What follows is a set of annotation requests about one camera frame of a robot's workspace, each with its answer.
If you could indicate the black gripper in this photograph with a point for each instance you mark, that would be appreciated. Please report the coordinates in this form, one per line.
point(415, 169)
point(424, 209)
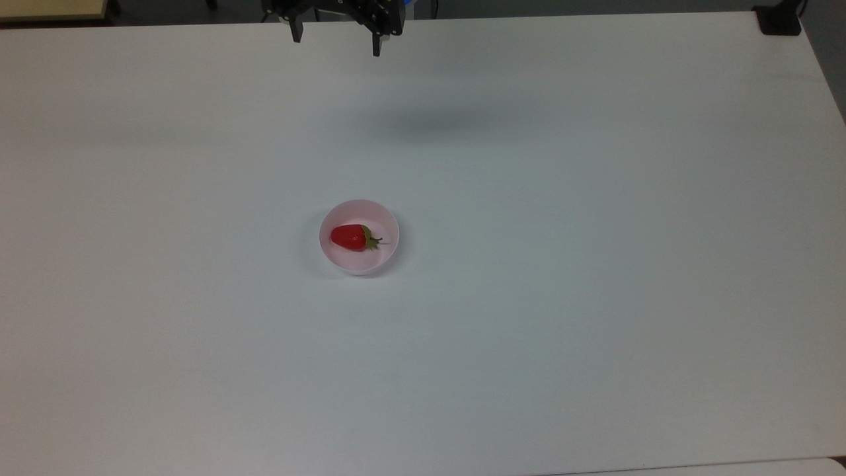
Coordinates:
point(370, 13)

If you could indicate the red strawberry with green leaves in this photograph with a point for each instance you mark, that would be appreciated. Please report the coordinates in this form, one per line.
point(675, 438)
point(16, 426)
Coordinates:
point(349, 237)

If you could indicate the pink plastic bowl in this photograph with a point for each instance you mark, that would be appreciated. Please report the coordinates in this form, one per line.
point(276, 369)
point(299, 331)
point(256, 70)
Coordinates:
point(360, 263)

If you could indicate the light wooden table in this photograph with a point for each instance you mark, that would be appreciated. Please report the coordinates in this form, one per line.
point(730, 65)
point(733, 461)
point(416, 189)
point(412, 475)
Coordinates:
point(46, 8)

